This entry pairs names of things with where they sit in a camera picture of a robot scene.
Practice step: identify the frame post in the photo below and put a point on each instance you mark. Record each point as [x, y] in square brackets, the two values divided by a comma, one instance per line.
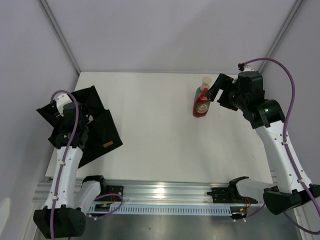
[285, 27]
[48, 13]

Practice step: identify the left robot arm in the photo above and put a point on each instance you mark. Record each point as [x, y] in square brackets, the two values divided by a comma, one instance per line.
[64, 212]

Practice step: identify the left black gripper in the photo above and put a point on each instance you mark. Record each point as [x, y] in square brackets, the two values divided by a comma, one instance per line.
[85, 119]

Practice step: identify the red dish soap bottle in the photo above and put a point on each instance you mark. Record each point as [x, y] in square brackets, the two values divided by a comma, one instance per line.
[201, 104]

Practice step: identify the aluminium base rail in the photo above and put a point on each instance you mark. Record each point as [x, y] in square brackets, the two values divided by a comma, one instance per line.
[141, 192]

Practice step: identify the black mounting plate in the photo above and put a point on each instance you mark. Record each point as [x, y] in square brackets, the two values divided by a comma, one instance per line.
[228, 195]
[114, 189]

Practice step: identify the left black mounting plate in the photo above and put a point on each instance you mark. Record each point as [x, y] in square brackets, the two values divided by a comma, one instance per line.
[114, 189]

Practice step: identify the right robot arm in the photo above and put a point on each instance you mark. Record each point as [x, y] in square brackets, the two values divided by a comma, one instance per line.
[293, 188]

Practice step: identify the left frame post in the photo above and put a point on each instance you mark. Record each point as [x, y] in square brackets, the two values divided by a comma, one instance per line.
[48, 13]

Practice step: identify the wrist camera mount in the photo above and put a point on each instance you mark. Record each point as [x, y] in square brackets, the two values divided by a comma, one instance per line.
[242, 67]
[60, 100]

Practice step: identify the slotted cable duct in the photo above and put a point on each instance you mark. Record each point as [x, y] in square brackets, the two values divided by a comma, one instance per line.
[148, 209]

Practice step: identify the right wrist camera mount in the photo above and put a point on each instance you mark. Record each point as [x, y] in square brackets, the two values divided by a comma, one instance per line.
[242, 67]

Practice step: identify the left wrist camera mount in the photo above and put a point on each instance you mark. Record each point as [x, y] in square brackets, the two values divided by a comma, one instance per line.
[60, 100]

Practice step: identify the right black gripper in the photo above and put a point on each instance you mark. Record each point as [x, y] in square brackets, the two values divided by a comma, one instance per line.
[224, 82]

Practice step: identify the black canvas bag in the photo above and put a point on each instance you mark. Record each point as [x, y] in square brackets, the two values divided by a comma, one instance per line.
[103, 136]

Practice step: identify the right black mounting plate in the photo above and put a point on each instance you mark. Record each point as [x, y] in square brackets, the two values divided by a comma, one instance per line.
[228, 195]

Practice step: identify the right frame post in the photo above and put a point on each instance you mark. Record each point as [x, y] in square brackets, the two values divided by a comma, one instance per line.
[285, 27]

